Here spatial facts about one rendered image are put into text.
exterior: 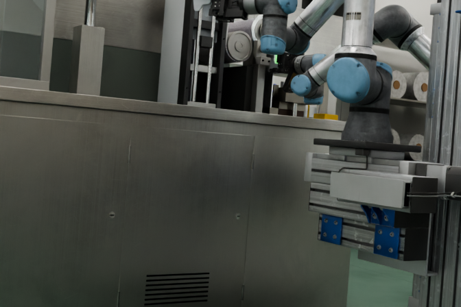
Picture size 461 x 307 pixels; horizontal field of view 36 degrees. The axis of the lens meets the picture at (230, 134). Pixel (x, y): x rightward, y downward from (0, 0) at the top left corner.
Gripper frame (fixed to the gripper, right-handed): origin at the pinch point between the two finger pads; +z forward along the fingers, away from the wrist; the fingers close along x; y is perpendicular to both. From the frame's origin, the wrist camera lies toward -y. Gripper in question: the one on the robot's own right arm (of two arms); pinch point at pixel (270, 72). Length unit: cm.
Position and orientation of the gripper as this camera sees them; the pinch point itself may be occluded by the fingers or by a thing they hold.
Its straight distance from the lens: 300.1
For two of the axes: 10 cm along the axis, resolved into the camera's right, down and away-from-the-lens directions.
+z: -5.4, -0.3, 8.4
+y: 0.7, -10.0, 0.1
